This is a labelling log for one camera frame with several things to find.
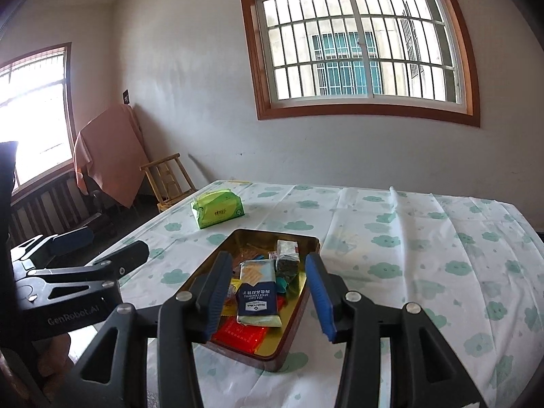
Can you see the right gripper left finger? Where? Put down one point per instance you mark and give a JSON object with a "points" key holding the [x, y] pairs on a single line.
{"points": [[112, 372]]}

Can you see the person's left hand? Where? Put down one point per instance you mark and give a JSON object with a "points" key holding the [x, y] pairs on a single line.
{"points": [[54, 365]]}

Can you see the dark wooden bench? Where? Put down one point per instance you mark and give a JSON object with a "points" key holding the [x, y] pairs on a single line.
{"points": [[58, 207]]}

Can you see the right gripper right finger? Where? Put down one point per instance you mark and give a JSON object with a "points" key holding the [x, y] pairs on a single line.
{"points": [[425, 370]]}

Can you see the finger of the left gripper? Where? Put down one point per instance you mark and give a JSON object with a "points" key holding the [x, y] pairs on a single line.
{"points": [[40, 250], [97, 263]]}

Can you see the yellow candy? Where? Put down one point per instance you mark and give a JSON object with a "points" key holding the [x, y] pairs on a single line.
{"points": [[230, 305]]}

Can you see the wooden framed barred window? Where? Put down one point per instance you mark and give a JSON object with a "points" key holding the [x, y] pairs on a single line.
{"points": [[404, 58]]}

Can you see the pink cloth covered furniture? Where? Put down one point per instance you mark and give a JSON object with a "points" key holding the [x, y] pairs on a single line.
{"points": [[110, 150]]}

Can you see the wooden chair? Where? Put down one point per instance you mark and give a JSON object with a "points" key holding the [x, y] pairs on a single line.
{"points": [[169, 181]]}

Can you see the red snack packet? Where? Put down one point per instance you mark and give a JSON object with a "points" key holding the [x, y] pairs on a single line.
{"points": [[238, 337]]}

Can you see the grey foil snack packet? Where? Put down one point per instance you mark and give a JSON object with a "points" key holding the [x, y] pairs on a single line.
{"points": [[287, 260]]}

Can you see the small blue candy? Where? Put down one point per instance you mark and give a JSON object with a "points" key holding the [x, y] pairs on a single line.
{"points": [[281, 285]]}

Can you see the green tissue pack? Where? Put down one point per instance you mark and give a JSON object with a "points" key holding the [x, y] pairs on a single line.
{"points": [[216, 207]]}

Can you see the black wall switch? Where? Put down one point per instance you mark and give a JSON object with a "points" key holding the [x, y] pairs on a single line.
{"points": [[126, 98]]}

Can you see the side window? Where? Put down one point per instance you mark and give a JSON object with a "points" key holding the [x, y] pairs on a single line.
{"points": [[36, 112]]}

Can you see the navy blue cracker packet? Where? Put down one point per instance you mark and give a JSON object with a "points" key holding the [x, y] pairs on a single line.
{"points": [[257, 295]]}

